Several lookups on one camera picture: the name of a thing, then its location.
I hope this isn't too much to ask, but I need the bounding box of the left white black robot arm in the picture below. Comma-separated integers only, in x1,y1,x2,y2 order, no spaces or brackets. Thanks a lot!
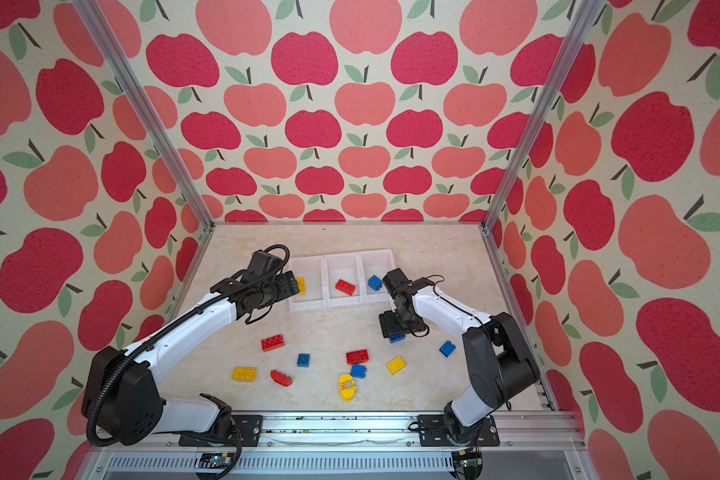
81,244,299,447

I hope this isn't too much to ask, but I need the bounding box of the left aluminium corner post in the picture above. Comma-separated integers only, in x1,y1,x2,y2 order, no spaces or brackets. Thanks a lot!
72,1,215,233

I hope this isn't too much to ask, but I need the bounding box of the yellow flat lego brick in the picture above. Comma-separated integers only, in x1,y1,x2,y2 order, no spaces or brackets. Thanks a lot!
232,367,257,382

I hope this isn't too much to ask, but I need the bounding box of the small blue lego brick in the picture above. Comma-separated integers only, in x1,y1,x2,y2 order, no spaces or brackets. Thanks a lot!
297,353,311,368

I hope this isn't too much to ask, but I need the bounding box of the white three-compartment plastic bin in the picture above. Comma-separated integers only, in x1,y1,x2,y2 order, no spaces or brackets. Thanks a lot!
288,249,396,312

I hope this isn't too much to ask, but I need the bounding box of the red curved lego brick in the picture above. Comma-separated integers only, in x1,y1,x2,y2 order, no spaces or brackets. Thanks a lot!
270,370,293,387

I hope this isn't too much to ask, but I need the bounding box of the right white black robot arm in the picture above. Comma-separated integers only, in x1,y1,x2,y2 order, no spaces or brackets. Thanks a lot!
379,268,540,446

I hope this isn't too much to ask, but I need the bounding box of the yellow square lego brick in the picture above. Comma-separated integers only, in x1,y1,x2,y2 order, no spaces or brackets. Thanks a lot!
386,356,407,375

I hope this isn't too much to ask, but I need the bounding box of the yellow oval lego piece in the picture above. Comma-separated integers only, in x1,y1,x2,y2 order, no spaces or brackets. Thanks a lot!
339,374,357,402

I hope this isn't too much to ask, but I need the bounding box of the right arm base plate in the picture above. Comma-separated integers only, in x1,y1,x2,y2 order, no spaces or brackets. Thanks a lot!
410,415,501,448

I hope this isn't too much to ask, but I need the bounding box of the aluminium corner post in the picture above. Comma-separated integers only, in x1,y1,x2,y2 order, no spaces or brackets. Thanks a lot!
72,1,215,233
480,0,605,237

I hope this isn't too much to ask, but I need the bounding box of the right aluminium corner post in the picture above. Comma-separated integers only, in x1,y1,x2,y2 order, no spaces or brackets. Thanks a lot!
480,0,605,237

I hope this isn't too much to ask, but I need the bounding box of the blue lego brick under red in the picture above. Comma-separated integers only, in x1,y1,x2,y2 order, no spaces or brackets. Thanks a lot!
350,364,367,379

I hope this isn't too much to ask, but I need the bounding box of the aluminium front rail frame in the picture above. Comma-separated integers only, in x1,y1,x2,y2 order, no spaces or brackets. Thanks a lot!
72,411,597,479

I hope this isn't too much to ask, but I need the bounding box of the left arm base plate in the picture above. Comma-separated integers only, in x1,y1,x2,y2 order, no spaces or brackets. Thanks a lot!
179,414,263,448

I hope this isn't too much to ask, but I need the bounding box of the small yellow lego brick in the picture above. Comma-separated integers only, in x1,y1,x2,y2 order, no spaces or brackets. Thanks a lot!
296,277,306,295

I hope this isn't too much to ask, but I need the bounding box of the blue sloped lego brick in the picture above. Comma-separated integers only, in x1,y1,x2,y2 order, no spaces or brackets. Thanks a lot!
439,341,456,358

